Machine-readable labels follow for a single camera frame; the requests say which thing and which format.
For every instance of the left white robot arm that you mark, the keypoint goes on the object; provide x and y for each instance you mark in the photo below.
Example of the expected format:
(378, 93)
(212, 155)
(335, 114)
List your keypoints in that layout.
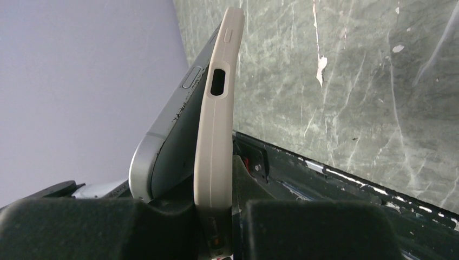
(74, 197)

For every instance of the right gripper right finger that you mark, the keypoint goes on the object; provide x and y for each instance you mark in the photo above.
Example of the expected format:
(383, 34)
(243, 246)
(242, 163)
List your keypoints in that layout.
(297, 229)

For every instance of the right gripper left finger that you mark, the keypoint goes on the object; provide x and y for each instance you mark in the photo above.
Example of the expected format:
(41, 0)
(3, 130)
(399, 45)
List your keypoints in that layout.
(116, 227)

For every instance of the grey silver phone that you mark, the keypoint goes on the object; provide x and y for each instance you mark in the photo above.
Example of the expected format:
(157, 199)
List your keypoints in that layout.
(165, 156)

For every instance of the black base frame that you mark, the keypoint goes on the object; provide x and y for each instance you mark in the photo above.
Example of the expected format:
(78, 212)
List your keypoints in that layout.
(423, 230)

